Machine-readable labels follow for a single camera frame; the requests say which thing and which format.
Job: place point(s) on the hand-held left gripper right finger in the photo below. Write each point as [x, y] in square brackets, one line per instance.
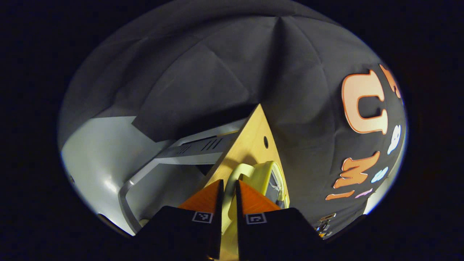
[241, 235]

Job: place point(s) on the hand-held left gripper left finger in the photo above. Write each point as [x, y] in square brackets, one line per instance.
[217, 235]

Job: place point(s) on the pale yellow suitcase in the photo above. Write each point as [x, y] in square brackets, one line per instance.
[259, 177]

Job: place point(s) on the grey metal table frame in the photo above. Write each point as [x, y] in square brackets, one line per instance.
[188, 154]

